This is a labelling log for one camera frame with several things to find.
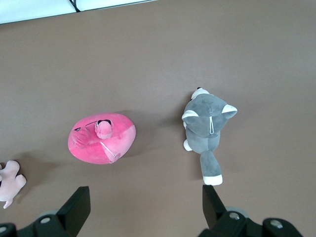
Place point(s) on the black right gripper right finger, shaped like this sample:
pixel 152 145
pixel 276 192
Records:
pixel 213 209

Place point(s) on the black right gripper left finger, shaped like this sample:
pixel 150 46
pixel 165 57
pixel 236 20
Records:
pixel 77 209

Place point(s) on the pink flamingo plush toy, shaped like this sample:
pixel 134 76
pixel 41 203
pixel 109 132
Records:
pixel 98 145

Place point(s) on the small pink white plush dog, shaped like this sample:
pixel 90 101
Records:
pixel 10 184

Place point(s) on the grey white plush husky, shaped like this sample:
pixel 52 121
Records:
pixel 205 128

